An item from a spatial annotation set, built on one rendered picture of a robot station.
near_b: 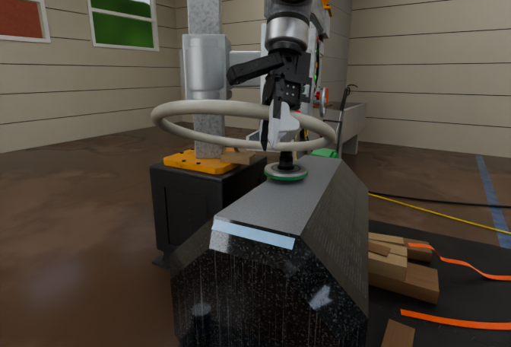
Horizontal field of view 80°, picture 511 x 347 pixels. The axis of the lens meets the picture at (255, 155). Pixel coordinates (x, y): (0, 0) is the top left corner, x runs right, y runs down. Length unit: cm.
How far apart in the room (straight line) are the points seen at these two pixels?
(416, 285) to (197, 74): 183
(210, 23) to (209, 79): 33
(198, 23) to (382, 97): 486
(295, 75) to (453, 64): 573
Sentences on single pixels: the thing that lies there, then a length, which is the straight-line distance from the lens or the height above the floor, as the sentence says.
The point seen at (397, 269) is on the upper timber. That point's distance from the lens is 216.
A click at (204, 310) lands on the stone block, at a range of 131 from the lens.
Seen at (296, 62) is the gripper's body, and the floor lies 135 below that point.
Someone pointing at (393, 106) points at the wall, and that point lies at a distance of 637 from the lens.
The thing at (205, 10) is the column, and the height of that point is 170.
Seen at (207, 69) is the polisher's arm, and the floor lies 136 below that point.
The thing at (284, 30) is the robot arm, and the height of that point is 141.
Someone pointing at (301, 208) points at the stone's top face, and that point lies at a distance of 122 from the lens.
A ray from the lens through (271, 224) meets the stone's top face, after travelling 110.
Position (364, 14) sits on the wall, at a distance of 656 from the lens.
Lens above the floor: 133
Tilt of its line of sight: 15 degrees down
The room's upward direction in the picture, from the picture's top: straight up
